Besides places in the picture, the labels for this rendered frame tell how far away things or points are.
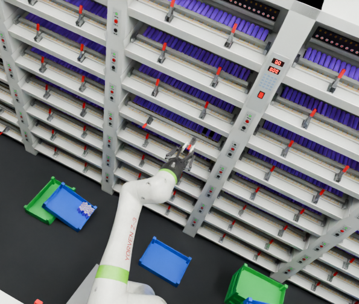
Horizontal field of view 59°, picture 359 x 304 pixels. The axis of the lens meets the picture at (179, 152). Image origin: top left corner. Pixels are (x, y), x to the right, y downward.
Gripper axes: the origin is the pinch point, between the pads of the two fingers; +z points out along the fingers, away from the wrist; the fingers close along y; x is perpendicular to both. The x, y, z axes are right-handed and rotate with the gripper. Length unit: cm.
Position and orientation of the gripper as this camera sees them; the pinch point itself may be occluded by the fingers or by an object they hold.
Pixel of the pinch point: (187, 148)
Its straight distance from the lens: 153.3
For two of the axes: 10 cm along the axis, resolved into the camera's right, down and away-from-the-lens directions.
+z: 3.6, -4.8, 8.0
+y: -8.8, -4.5, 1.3
